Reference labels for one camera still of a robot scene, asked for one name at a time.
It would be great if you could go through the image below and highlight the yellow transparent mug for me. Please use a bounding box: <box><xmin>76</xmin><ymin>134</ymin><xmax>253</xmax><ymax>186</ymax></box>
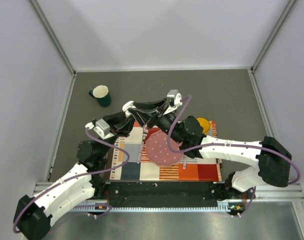
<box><xmin>197</xmin><ymin>117</ymin><xmax>211</xmax><ymax>135</ymax></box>

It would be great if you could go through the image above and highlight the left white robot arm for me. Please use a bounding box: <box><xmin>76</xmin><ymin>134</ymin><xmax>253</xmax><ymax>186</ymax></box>
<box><xmin>13</xmin><ymin>111</ymin><xmax>135</xmax><ymax>240</ymax></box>

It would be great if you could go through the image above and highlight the aluminium frame post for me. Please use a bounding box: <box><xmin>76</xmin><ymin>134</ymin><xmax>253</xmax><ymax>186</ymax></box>
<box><xmin>250</xmin><ymin>0</ymin><xmax>298</xmax><ymax>74</ymax></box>
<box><xmin>28</xmin><ymin>0</ymin><xmax>77</xmax><ymax>76</ymax></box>

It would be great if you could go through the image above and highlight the pink handled knife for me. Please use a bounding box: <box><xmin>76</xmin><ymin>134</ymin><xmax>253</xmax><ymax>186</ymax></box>
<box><xmin>183</xmin><ymin>156</ymin><xmax>187</xmax><ymax>170</ymax></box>

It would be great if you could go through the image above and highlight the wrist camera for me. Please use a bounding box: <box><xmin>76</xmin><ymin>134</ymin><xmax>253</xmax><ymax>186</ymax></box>
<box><xmin>85</xmin><ymin>119</ymin><xmax>114</xmax><ymax>140</ymax></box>
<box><xmin>164</xmin><ymin>89</ymin><xmax>182</xmax><ymax>115</ymax></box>

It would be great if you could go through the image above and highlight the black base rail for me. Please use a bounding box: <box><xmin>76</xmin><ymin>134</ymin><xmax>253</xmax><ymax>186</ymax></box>
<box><xmin>31</xmin><ymin>180</ymin><xmax>304</xmax><ymax>213</ymax></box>

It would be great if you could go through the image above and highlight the right aluminium frame post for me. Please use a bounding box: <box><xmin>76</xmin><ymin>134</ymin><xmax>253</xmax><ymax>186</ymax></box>
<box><xmin>250</xmin><ymin>0</ymin><xmax>298</xmax><ymax>74</ymax></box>

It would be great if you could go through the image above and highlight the colourful patchwork placemat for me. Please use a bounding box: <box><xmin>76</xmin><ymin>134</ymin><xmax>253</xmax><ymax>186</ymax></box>
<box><xmin>103</xmin><ymin>122</ymin><xmax>222</xmax><ymax>182</ymax></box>

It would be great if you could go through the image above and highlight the dark green mug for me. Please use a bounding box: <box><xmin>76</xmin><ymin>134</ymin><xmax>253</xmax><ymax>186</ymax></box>
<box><xmin>89</xmin><ymin>85</ymin><xmax>112</xmax><ymax>108</ymax></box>

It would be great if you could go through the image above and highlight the pink handled fork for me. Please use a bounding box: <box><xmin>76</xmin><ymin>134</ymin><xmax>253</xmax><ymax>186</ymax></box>
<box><xmin>137</xmin><ymin>125</ymin><xmax>148</xmax><ymax>164</ymax></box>

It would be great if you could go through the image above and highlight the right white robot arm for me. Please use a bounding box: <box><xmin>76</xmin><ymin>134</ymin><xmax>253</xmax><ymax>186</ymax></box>
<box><xmin>122</xmin><ymin>94</ymin><xmax>291</xmax><ymax>198</ymax></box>

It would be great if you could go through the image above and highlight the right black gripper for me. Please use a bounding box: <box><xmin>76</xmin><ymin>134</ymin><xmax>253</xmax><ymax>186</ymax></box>
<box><xmin>129</xmin><ymin>98</ymin><xmax>184</xmax><ymax>144</ymax></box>

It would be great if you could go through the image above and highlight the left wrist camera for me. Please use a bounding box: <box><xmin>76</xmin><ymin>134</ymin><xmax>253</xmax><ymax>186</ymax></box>
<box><xmin>85</xmin><ymin>119</ymin><xmax>114</xmax><ymax>140</ymax></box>

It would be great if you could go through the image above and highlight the pink dotted plate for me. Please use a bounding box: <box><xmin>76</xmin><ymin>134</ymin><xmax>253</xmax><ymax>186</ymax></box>
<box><xmin>146</xmin><ymin>130</ymin><xmax>183</xmax><ymax>167</ymax></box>

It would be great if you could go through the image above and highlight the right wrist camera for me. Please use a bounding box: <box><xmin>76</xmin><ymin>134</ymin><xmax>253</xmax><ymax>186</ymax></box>
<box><xmin>164</xmin><ymin>89</ymin><xmax>182</xmax><ymax>115</ymax></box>

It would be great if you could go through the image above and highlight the left aluminium frame post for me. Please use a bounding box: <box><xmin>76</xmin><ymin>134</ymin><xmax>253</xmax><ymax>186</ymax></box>
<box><xmin>28</xmin><ymin>0</ymin><xmax>77</xmax><ymax>76</ymax></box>

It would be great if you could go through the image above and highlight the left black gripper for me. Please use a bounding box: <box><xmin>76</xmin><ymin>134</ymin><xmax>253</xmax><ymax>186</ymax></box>
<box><xmin>99</xmin><ymin>109</ymin><xmax>135</xmax><ymax>158</ymax></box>

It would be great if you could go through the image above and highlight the white charging case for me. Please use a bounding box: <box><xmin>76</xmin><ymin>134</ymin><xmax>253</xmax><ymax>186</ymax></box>
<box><xmin>122</xmin><ymin>100</ymin><xmax>135</xmax><ymax>117</ymax></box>

